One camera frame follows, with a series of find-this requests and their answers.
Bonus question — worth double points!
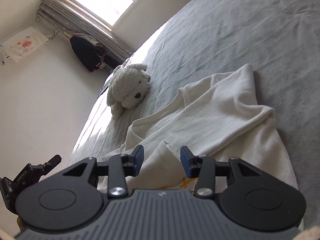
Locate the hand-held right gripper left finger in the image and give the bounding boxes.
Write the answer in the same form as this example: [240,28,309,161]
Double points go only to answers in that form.
[61,144,145,198]

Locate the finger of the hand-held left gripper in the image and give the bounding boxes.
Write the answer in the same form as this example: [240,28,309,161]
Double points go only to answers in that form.
[41,155,62,174]

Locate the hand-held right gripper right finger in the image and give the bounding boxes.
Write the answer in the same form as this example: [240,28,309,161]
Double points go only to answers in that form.
[180,145,269,198]

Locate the white t-shirt with orange print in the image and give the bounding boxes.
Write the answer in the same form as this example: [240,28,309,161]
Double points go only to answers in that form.
[96,64,299,198]

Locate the hanging dark clothes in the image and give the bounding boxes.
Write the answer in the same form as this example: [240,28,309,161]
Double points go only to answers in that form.
[66,31,118,73]

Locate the white plush dog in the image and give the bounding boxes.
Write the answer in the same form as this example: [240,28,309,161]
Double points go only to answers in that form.
[107,63,151,117]

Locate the covered air conditioner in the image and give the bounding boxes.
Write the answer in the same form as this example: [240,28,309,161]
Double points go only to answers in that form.
[0,26,49,64]

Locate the bed with grey sheet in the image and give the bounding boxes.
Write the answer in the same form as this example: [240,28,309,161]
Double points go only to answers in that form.
[67,0,320,230]

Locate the grey star curtain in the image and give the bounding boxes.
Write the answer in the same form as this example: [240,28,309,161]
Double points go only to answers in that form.
[36,0,137,63]

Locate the window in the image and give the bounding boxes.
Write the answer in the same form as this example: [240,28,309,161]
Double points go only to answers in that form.
[61,0,160,29]

